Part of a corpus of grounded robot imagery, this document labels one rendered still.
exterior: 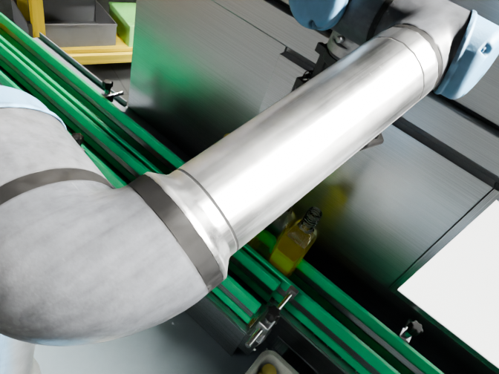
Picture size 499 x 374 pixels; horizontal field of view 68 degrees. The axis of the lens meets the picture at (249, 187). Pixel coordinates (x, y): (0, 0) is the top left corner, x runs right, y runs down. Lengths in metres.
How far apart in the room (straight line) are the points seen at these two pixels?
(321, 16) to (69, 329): 0.37
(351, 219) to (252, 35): 0.46
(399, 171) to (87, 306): 0.64
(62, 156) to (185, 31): 0.77
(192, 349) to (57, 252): 0.74
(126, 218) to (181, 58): 0.85
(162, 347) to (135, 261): 0.73
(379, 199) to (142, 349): 0.62
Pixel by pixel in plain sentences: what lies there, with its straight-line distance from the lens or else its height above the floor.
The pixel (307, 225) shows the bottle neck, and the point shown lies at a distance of 0.75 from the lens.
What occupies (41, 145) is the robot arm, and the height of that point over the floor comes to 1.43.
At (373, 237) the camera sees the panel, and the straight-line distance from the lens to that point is 0.87.
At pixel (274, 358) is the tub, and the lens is 0.90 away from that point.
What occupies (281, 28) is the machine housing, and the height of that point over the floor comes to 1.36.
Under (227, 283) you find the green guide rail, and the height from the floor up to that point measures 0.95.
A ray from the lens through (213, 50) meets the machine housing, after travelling 0.97.
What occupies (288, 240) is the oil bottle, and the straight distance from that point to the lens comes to 0.78.
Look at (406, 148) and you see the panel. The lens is 0.75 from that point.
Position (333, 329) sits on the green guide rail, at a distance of 0.86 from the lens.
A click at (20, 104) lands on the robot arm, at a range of 0.33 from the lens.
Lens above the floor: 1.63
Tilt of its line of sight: 42 degrees down
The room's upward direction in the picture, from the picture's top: 22 degrees clockwise
